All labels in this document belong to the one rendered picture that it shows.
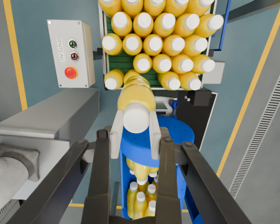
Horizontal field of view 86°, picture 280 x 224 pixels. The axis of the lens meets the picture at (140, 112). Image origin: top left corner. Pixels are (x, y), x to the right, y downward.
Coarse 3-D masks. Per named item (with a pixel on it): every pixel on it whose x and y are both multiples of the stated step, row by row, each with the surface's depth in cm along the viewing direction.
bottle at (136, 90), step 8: (128, 80) 34; (136, 80) 31; (144, 80) 34; (128, 88) 26; (136, 88) 25; (144, 88) 26; (120, 96) 25; (128, 96) 24; (136, 96) 23; (144, 96) 24; (152, 96) 26; (120, 104) 24; (128, 104) 22; (136, 104) 22; (144, 104) 23; (152, 104) 24
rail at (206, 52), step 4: (216, 0) 53; (212, 4) 55; (212, 8) 55; (212, 12) 55; (208, 40) 58; (208, 44) 58; (208, 48) 59; (204, 52) 61; (200, 76) 64; (200, 80) 64
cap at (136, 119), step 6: (132, 108) 20; (138, 108) 20; (144, 108) 21; (126, 114) 20; (132, 114) 20; (138, 114) 20; (144, 114) 20; (126, 120) 21; (132, 120) 21; (138, 120) 21; (144, 120) 21; (126, 126) 21; (132, 126) 21; (138, 126) 21; (144, 126) 21; (132, 132) 22; (138, 132) 22
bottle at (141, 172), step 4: (136, 164) 59; (140, 164) 58; (136, 168) 60; (140, 168) 59; (144, 168) 59; (148, 168) 60; (136, 172) 60; (140, 172) 59; (144, 172) 60; (148, 172) 61; (136, 176) 61; (140, 176) 60; (144, 176) 61; (140, 180) 63
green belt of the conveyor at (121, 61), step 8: (200, 16) 62; (112, 32) 63; (112, 56) 66; (120, 56) 66; (128, 56) 66; (112, 64) 67; (120, 64) 67; (128, 64) 67; (152, 72) 69; (152, 80) 70
